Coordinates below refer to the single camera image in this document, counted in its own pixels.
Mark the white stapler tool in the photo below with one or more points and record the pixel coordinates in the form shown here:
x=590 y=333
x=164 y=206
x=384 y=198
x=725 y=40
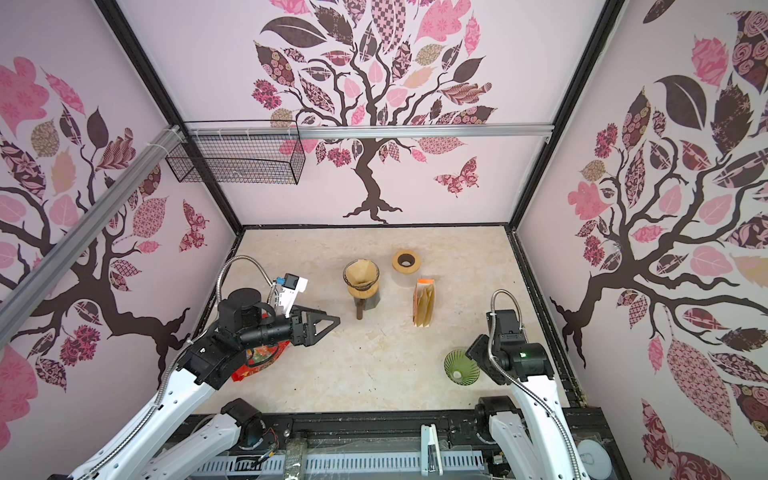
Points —
x=430 y=453

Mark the brown paper coffee filter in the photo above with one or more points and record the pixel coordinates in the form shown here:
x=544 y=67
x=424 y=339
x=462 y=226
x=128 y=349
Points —
x=360 y=271

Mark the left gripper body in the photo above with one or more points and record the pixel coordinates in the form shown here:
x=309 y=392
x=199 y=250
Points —
x=298 y=337

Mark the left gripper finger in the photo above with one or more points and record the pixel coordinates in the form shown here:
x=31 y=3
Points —
x=299 y=311
x=320 y=325

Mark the wooden ring dripper holder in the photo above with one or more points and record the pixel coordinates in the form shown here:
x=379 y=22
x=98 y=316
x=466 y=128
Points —
x=364 y=291

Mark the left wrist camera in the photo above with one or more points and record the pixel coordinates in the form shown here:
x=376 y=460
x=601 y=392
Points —
x=288 y=288

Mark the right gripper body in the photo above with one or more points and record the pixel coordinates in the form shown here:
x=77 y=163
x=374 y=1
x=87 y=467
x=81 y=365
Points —
x=478 y=350

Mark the white slotted cable duct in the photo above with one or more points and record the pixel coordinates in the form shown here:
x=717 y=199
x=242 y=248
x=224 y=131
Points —
x=341 y=465

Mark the aluminium rail back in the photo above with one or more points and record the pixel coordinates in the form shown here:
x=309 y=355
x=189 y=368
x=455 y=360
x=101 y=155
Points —
x=408 y=131

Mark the green ribbed glass dripper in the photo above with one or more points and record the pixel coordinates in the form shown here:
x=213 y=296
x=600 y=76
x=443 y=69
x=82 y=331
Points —
x=460 y=369

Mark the aluminium rail left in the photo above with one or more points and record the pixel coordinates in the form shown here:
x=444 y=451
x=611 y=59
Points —
x=22 y=301

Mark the translucent plastic cup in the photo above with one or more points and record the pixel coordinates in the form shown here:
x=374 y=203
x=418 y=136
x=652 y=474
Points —
x=405 y=280

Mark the aluminium rail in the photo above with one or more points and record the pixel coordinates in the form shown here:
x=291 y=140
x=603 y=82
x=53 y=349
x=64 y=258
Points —
x=22 y=301
x=408 y=131

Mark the orange coffee filter pack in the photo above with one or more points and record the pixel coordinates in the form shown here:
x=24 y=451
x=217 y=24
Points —
x=423 y=302

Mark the black wire basket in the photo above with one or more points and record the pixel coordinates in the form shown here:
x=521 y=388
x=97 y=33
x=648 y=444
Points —
x=246 y=152

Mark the red snack bag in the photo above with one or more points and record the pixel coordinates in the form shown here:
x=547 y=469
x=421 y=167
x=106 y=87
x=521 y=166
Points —
x=259 y=359

